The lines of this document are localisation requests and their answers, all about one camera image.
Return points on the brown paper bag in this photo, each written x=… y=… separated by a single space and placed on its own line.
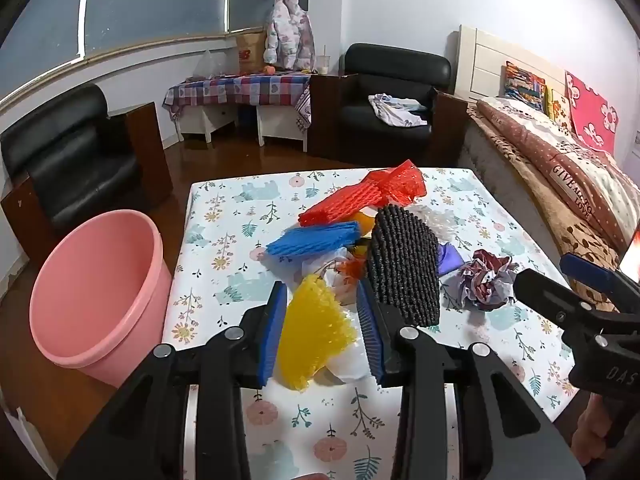
x=250 y=55

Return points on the patterned wrapper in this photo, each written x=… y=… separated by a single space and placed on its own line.
x=485 y=280

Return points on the pink plastic bucket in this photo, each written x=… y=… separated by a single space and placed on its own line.
x=100 y=285

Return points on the black foam net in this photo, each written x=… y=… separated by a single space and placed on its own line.
x=400 y=260

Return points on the brown dotted quilt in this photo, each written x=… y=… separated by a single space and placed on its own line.
x=550 y=160

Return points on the colourful striped pillow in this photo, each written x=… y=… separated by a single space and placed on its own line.
x=525 y=85

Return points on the clear plastic bag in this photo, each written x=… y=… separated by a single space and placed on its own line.
x=212 y=65

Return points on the person's right hand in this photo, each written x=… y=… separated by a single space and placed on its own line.
x=592 y=430

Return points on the yellow pillow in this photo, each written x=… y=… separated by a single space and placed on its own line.
x=557 y=107

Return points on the floral tablecloth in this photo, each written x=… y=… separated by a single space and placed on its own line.
x=225 y=240

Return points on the blue foam net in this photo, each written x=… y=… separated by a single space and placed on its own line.
x=310 y=240

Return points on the black leather armchair wooden sides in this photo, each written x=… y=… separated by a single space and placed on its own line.
x=390 y=67
x=75 y=160

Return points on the cup with straw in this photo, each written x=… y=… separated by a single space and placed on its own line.
x=324 y=66

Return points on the white floral puffer jacket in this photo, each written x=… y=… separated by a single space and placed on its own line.
x=287 y=35

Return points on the white panel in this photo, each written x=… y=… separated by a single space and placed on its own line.
x=25 y=440

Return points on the white plastic bag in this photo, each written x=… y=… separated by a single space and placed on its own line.
x=350 y=360

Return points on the red flower pillow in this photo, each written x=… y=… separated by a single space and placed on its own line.
x=592 y=110

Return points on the white desk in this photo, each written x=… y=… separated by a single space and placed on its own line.
x=280 y=122

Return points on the white patterned cloth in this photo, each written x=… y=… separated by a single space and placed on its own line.
x=395 y=110

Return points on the red plastic bag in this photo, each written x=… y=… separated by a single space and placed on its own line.
x=400 y=182

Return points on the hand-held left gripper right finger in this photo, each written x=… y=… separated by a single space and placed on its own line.
x=371 y=332

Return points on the crinkled clear plastic wrap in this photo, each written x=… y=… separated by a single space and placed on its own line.
x=440 y=222

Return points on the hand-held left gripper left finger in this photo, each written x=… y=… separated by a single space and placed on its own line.
x=274 y=332

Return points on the purple fabric bag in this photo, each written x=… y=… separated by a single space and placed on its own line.
x=450 y=260

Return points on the orange peel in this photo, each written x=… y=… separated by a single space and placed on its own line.
x=364 y=222

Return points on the orange fruit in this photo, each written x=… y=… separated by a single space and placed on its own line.
x=268 y=68

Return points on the checkered tablecloth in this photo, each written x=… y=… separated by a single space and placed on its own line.
x=240 y=87

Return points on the red foam net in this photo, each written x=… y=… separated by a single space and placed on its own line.
x=340 y=202

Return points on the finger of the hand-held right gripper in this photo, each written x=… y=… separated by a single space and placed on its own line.
x=587 y=270
x=545 y=295

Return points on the yellow foam net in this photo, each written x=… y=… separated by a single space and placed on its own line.
x=310 y=330

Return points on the window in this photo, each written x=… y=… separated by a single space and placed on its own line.
x=150 y=5

